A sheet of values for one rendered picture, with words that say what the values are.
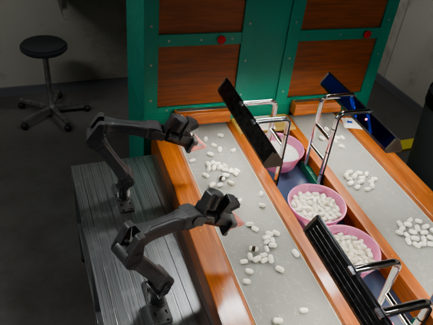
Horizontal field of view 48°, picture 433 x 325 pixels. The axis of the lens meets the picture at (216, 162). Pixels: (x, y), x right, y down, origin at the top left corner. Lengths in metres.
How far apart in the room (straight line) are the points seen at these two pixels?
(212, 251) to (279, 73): 1.15
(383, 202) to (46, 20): 2.99
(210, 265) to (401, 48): 3.64
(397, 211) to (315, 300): 0.70
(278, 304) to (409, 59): 3.54
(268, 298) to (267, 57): 1.29
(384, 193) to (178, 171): 1.00
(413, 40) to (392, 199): 2.72
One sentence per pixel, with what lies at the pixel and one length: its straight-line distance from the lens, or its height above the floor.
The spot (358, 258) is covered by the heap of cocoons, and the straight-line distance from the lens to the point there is 2.08.
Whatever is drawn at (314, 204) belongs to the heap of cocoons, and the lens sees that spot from 2.25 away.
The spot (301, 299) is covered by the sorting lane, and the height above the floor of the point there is 0.74.
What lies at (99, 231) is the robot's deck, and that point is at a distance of 2.13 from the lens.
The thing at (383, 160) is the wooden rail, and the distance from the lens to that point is 2.64.
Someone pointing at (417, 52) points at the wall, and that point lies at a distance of 4.91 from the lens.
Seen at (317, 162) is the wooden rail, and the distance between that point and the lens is 2.48.
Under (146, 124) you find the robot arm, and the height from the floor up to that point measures 1.07.
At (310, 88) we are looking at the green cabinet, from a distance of 2.82.
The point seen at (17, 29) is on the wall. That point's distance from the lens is 4.27.
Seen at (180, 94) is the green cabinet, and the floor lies 0.94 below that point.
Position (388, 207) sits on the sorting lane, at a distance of 2.38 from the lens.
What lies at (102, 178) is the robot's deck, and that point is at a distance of 2.39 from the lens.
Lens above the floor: 2.17
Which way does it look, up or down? 37 degrees down
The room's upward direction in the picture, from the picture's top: 7 degrees clockwise
